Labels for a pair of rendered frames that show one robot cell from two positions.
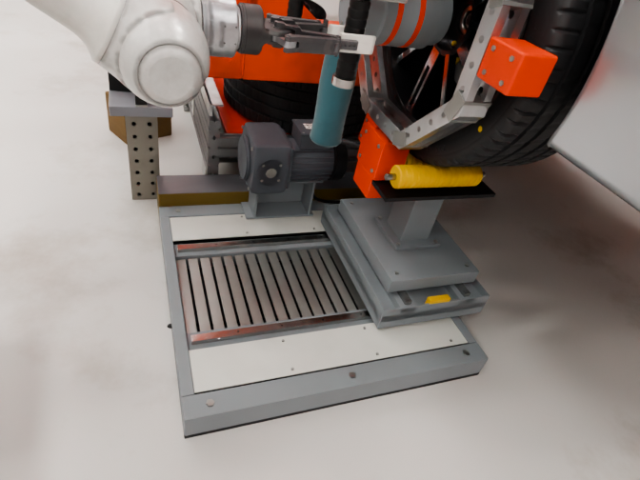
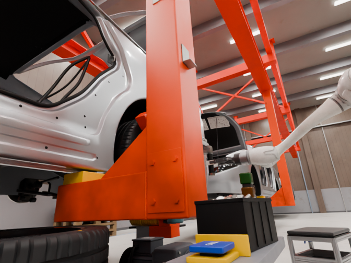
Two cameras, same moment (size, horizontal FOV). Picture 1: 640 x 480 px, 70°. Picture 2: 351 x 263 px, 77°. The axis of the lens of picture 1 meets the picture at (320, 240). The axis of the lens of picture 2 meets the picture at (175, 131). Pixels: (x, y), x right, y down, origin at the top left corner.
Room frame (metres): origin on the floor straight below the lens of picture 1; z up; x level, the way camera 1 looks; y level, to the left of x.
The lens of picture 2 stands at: (1.83, 1.13, 0.55)
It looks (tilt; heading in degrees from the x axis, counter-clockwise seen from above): 20 degrees up; 237
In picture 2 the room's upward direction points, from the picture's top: 3 degrees counter-clockwise
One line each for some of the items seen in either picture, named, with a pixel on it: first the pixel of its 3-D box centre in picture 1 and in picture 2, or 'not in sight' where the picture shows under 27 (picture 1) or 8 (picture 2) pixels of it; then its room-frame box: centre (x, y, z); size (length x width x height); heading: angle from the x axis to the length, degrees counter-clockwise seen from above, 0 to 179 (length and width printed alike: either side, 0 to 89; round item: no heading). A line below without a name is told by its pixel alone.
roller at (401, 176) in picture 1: (436, 175); not in sight; (1.05, -0.25, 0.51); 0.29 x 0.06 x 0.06; 117
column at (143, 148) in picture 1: (142, 142); not in sight; (1.39, 0.69, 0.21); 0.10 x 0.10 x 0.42; 27
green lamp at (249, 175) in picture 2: not in sight; (246, 178); (1.19, 0.58, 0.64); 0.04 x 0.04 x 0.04; 27
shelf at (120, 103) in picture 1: (138, 83); (238, 252); (1.36, 0.67, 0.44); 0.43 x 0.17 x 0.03; 27
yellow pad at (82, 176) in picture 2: not in sight; (85, 179); (1.63, 0.00, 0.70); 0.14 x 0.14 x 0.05; 27
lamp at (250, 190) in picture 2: not in sight; (248, 193); (1.19, 0.58, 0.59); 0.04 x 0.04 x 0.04; 27
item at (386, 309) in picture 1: (397, 254); not in sight; (1.19, -0.26, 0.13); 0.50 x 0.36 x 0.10; 27
